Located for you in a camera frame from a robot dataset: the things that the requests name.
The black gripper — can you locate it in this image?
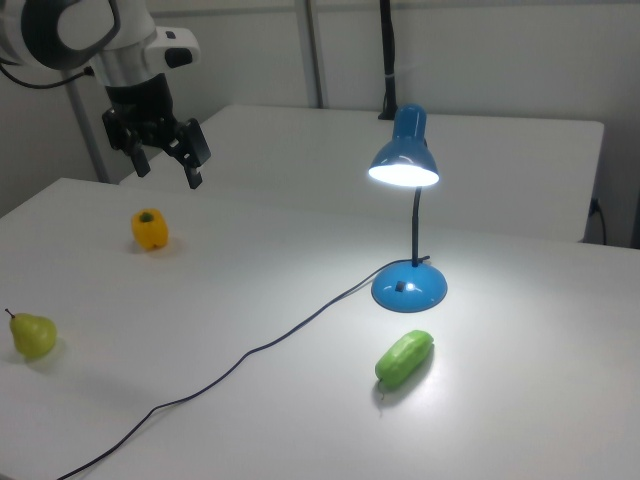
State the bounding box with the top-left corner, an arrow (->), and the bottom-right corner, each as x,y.
101,73 -> 213,190

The yellow-green pear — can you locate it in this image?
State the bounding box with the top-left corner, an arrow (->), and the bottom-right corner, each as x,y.
4,307 -> 58,360

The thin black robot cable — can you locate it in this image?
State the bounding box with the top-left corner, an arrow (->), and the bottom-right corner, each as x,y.
0,61 -> 97,91

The blue desk lamp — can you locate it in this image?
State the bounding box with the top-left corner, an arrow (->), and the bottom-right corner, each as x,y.
367,102 -> 449,316

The black wall socket cable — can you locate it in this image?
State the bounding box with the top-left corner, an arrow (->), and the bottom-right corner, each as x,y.
589,196 -> 609,247

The grey wall frame post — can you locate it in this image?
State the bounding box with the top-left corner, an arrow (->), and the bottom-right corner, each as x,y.
301,0 -> 332,109
66,79 -> 112,184

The yellow bell pepper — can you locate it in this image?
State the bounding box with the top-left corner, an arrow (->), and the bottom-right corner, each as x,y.
130,208 -> 171,252

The green cucumber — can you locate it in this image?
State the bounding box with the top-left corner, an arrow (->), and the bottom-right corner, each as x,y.
374,328 -> 436,402

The black lamp power cord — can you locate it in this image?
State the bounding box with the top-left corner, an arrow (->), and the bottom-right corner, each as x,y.
56,254 -> 432,480

